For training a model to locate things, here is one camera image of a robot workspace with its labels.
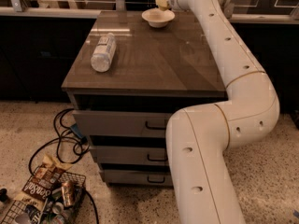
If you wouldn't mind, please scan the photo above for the middle grey drawer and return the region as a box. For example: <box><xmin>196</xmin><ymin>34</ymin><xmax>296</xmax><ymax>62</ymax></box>
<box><xmin>90</xmin><ymin>146</ymin><xmax>168</xmax><ymax>166</ymax></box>

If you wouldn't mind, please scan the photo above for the clear plastic water bottle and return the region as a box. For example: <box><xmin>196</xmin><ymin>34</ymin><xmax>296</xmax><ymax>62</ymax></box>
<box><xmin>91</xmin><ymin>33</ymin><xmax>116</xmax><ymax>73</ymax></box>

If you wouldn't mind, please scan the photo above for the grey drawer cabinet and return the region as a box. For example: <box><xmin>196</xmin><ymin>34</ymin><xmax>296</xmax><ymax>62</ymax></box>
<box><xmin>62</xmin><ymin>11</ymin><xmax>227</xmax><ymax>174</ymax></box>

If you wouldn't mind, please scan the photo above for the brown snack bag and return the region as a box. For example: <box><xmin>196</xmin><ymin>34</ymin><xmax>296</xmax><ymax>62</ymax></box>
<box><xmin>15</xmin><ymin>154</ymin><xmax>72</xmax><ymax>211</ymax></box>

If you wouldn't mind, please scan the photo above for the blue power plug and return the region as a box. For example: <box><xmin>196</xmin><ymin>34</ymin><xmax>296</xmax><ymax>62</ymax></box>
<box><xmin>70</xmin><ymin>124</ymin><xmax>87</xmax><ymax>143</ymax></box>

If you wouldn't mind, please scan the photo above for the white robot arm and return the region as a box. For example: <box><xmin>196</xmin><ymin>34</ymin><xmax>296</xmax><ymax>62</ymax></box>
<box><xmin>156</xmin><ymin>0</ymin><xmax>279</xmax><ymax>224</ymax></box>

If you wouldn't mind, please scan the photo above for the copper drink can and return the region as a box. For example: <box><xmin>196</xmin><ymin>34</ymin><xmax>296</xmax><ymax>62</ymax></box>
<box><xmin>61</xmin><ymin>180</ymin><xmax>75</xmax><ymax>207</ymax></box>

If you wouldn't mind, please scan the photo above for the metal railing frame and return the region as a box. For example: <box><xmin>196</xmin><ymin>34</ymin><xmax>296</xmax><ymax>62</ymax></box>
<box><xmin>0</xmin><ymin>0</ymin><xmax>299</xmax><ymax>25</ymax></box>

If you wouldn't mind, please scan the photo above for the grey drawer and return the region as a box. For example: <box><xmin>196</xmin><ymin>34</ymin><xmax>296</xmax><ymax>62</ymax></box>
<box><xmin>100</xmin><ymin>170</ymin><xmax>173</xmax><ymax>187</ymax></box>
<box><xmin>90</xmin><ymin>146</ymin><xmax>168</xmax><ymax>166</ymax></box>
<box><xmin>73</xmin><ymin>110</ymin><xmax>170</xmax><ymax>138</ymax></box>

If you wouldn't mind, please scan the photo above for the black floor cable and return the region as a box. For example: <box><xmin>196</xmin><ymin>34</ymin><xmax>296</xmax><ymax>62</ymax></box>
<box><xmin>27</xmin><ymin>108</ymin><xmax>100</xmax><ymax>224</ymax></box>

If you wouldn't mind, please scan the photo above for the top grey drawer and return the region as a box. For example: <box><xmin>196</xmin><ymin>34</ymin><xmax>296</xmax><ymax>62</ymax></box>
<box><xmin>73</xmin><ymin>110</ymin><xmax>170</xmax><ymax>138</ymax></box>

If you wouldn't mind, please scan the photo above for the white paper bowl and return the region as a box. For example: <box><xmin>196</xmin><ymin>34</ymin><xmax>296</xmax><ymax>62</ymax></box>
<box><xmin>142</xmin><ymin>8</ymin><xmax>175</xmax><ymax>28</ymax></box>

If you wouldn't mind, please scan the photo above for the bottom grey drawer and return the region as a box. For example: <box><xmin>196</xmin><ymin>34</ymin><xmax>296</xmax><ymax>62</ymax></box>
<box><xmin>100</xmin><ymin>170</ymin><xmax>173</xmax><ymax>187</ymax></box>

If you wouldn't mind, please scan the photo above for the black wire basket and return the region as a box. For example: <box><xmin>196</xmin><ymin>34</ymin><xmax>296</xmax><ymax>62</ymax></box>
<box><xmin>1</xmin><ymin>172</ymin><xmax>86</xmax><ymax>224</ymax></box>

